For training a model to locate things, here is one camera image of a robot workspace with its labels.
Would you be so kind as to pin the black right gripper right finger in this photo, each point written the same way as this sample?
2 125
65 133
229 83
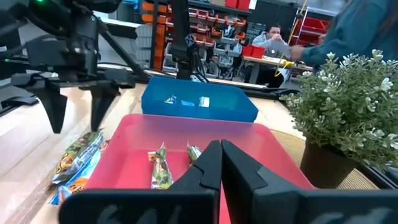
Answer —
267 202

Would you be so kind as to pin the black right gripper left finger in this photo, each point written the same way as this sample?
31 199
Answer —
174 205

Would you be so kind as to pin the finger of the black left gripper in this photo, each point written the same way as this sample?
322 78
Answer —
99 105
56 109

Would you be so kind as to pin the green and brown granola bar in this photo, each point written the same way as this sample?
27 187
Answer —
193 152
161 168

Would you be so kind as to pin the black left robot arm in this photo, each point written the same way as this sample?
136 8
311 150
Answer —
46 9

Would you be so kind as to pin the green and red granola bar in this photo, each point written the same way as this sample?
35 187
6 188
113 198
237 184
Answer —
77 155

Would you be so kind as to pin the blue and orange granola bar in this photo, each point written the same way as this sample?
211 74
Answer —
74 186

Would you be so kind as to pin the white table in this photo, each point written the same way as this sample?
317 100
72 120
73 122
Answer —
124 26

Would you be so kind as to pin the pink plastic tray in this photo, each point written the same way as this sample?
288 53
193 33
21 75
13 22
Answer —
248 140

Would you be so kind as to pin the dark brown plant pot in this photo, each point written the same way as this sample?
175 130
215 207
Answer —
323 168

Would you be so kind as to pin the round woven placemat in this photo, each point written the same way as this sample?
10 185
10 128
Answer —
289 140

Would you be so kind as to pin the blue plastic tray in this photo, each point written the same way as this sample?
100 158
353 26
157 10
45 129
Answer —
217 109

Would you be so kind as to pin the green artificial plant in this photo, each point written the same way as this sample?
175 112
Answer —
351 102

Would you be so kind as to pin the parts shelf with bins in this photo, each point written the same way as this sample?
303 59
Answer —
217 28

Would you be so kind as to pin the wooden work table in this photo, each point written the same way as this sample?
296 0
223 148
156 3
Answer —
267 60

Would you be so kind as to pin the red storage bin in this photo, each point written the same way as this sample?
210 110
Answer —
258 52
247 50

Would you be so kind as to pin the person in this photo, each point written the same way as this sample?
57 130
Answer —
357 28
272 43

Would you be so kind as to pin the red bin rack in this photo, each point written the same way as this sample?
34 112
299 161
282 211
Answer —
312 26

